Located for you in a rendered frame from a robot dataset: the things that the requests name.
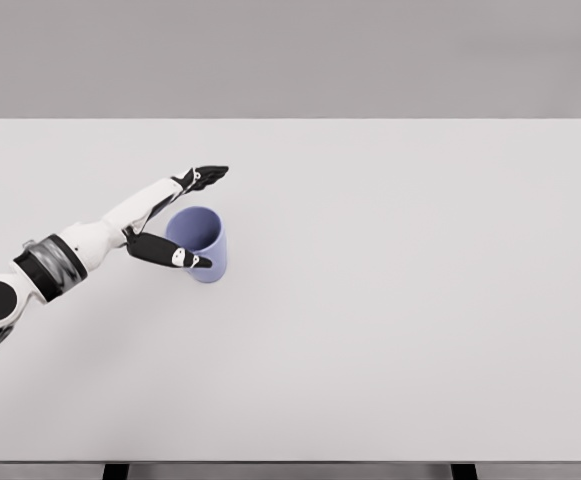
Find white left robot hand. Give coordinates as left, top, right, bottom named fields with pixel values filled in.
left=100, top=164, right=230, bottom=271

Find lavender plastic cup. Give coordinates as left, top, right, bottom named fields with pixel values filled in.
left=164, top=206, right=230, bottom=284

